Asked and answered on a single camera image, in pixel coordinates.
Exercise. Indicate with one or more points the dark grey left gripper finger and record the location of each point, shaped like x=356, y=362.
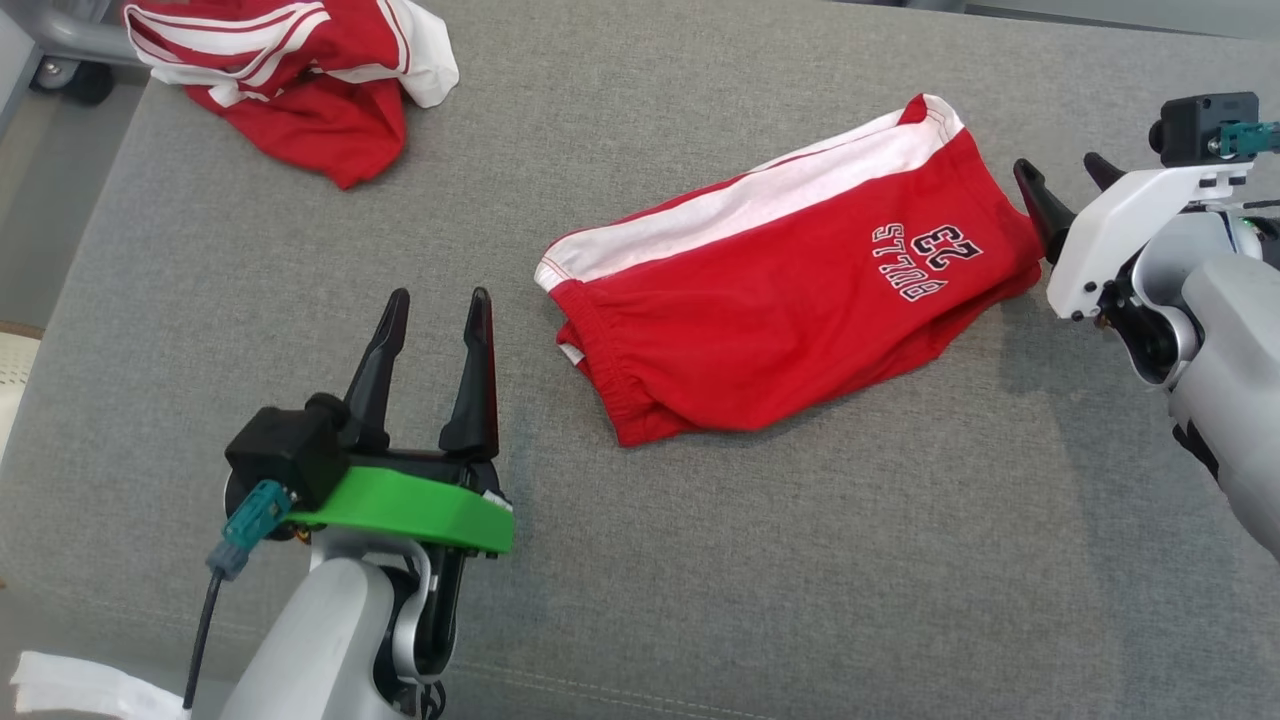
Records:
x=375, y=390
x=475, y=400

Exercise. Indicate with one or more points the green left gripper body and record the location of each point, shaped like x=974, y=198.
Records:
x=420, y=505

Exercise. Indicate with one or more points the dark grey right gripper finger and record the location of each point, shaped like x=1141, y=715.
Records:
x=1045, y=215
x=1102, y=172

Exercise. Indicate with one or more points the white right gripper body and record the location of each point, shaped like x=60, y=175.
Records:
x=1110, y=225

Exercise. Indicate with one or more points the red white jersey shirt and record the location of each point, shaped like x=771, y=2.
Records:
x=320, y=110

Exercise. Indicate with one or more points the red white-striped shorts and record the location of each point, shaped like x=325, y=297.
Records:
x=760, y=330

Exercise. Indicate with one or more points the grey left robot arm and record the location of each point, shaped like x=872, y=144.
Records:
x=310, y=640

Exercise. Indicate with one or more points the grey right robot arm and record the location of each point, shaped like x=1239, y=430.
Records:
x=1230, y=340

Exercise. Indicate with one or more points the cream perforated basket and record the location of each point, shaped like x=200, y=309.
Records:
x=15, y=390

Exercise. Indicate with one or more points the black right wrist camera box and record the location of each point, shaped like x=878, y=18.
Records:
x=1195, y=130

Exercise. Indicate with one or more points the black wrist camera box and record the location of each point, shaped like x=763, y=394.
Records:
x=285, y=450
x=1195, y=130

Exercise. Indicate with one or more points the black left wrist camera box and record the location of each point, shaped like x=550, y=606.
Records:
x=285, y=450

